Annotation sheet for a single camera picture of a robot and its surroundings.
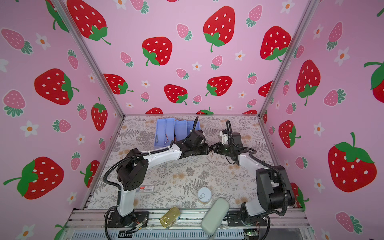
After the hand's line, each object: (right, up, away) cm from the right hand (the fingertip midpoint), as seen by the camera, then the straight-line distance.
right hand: (210, 146), depth 89 cm
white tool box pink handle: (-25, +10, +9) cm, 29 cm away
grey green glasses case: (0, -34, -17) cm, 38 cm away
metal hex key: (-28, +4, +4) cm, 28 cm away
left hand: (+1, -2, 0) cm, 2 cm away
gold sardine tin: (-21, -33, -17) cm, 43 cm away
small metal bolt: (-34, +4, +4) cm, 34 cm away
